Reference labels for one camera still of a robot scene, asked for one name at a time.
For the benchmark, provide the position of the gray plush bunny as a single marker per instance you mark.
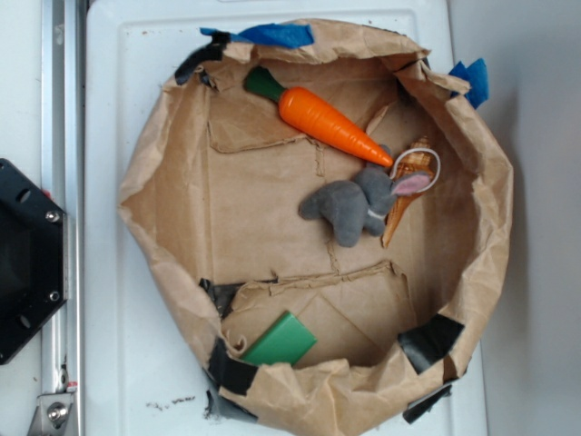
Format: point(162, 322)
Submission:
point(353, 206)

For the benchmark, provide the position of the brown paper bag bin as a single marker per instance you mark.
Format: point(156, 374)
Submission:
point(212, 195)

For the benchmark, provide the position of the orange plastic toy carrot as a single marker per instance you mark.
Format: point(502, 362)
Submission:
point(311, 115)

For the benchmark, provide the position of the green rectangular block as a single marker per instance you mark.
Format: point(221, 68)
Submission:
point(286, 341)

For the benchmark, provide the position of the orange toy seashell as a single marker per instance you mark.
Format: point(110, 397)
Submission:
point(414, 172)

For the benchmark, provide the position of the blue tape piece top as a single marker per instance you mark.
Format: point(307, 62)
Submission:
point(289, 36)

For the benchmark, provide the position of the blue tape piece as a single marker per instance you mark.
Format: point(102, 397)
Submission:
point(289, 36)
point(477, 76)

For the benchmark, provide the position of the white plastic tray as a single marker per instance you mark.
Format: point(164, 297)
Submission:
point(140, 377)

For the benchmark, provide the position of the blue tape piece right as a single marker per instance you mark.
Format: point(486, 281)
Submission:
point(477, 76)

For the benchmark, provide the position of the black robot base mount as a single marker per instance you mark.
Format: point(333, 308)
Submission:
point(32, 260)

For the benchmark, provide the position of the aluminum extrusion rail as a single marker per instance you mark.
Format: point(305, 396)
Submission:
point(62, 176)

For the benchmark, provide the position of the metal corner bracket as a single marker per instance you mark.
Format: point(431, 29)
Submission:
point(54, 415)

